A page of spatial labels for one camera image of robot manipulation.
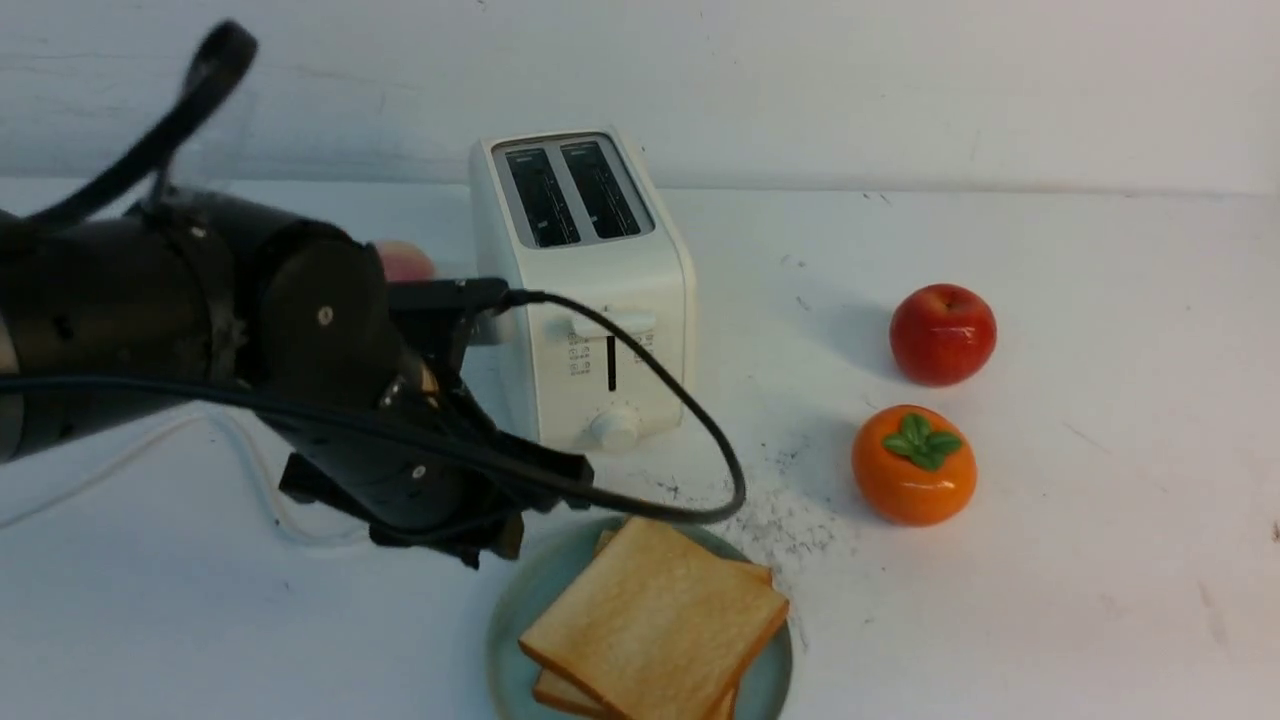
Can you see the red apple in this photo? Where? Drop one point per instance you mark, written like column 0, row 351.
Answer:
column 942, row 335

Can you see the orange persimmon with green leaf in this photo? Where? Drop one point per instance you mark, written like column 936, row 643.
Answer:
column 913, row 467

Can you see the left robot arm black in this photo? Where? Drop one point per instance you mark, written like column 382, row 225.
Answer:
column 133, row 311

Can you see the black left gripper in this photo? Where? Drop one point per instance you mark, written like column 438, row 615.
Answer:
column 380, row 431

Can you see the pink peach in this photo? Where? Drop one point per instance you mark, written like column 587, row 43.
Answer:
column 403, row 262

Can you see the white two-slot toaster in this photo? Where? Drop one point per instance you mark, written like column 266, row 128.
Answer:
column 575, row 213

